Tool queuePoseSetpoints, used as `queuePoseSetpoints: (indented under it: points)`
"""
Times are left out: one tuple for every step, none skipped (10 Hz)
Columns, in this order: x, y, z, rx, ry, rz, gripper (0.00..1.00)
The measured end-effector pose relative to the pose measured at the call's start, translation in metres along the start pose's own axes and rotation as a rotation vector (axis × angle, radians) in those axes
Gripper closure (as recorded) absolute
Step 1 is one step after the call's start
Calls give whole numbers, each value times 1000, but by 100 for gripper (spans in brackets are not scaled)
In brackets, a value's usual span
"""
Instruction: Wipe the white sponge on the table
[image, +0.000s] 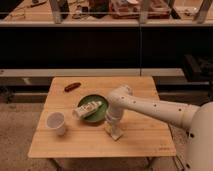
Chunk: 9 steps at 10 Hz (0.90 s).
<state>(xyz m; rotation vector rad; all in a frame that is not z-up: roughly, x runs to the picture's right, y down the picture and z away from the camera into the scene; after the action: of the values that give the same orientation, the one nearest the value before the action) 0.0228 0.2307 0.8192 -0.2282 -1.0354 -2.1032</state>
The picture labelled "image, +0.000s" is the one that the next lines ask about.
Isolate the brown sausage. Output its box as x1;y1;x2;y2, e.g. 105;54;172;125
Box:
64;82;81;92

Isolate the white paper cup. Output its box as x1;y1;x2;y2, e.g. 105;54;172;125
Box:
46;112;66;136

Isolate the wooden table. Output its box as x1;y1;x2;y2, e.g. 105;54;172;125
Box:
28;76;176;159

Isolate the black shelf unit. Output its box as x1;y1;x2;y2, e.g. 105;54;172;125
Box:
0;23;213;69

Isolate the white tube package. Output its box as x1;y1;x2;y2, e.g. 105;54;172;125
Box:
73;101;102;119

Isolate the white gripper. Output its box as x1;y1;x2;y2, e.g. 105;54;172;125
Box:
105;110;121;129

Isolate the green plate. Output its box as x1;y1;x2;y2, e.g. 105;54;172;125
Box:
78;94;108;123

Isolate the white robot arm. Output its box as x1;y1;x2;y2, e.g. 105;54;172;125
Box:
105;85;213;171

